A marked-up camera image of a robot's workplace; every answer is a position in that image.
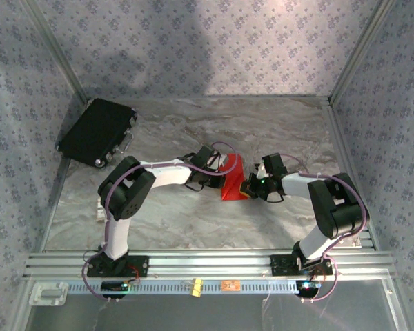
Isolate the red cloth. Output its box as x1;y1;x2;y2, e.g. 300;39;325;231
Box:
219;154;251;201

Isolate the black ribbed carrying case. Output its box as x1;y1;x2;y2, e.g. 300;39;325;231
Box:
56;98;139;170

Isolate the chrome case handle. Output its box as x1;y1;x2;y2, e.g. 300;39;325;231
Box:
118;132;135;155

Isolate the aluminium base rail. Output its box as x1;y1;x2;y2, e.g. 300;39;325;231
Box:
22;250;396;280

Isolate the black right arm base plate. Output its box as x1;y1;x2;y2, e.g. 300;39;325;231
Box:
269;254;334;277

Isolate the aluminium side rail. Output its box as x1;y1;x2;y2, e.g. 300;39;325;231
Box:
37;99;90;252
327;99;377;250

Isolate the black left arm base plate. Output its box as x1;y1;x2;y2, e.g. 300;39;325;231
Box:
86;254;150;279

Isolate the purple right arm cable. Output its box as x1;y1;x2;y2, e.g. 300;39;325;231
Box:
279;154;371;303

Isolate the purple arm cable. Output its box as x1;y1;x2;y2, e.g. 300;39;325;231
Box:
279;154;371;303
81;141;237;303

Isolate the grey slotted cable duct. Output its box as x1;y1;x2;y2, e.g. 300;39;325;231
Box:
67;279;299;294

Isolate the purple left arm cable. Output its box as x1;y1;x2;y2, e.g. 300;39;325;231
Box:
81;141;237;303

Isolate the aluminium corner post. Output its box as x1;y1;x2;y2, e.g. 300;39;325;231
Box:
20;0;90;104
326;0;397;105

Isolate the white plastic bracket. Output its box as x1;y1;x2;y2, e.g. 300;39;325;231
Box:
29;281;69;307

